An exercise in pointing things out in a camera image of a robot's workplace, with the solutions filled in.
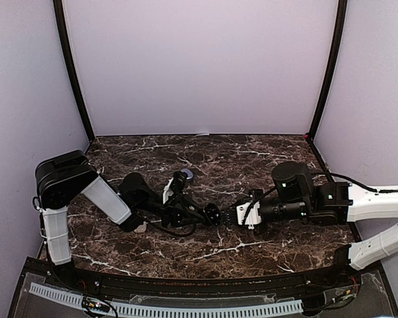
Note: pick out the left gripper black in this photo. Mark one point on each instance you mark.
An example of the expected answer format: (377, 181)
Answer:
(174, 211)

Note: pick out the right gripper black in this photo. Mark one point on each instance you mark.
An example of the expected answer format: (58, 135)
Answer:
(234, 222)

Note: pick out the black earbud charging case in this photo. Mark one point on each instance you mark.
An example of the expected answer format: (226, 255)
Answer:
(212, 215)

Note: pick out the beige earbud charging case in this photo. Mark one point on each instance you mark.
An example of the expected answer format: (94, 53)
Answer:
(141, 228)

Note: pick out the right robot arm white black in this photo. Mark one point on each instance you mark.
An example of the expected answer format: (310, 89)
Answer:
(295, 196)

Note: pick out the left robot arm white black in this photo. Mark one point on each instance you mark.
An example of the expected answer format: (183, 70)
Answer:
(63, 178)

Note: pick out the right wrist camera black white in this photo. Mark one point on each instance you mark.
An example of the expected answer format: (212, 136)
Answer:
(247, 210)

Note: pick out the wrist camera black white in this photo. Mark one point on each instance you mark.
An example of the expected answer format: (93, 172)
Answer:
(175, 185)
(247, 210)

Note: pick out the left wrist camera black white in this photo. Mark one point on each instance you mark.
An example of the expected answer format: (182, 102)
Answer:
(175, 185)

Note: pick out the black front table rail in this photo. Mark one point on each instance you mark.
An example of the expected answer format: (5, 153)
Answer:
(313, 281)

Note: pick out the left circuit board with wires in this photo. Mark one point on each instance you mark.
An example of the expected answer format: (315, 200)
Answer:
(91, 304)

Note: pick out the circuit board with wires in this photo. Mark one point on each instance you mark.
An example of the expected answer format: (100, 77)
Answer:
(91, 304)
(344, 295)

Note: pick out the right circuit board with wires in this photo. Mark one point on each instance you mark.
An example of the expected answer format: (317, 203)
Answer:
(344, 295)

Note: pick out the grey slotted cable duct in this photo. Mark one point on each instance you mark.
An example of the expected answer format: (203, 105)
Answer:
(126, 309)

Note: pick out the black frame post left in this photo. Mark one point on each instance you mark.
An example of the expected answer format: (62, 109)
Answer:
(58, 6)

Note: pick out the black frame post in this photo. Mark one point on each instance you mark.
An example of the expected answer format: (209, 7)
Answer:
(58, 6)
(330, 69)

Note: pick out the black frame post right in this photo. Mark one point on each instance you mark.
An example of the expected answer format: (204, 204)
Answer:
(330, 69)

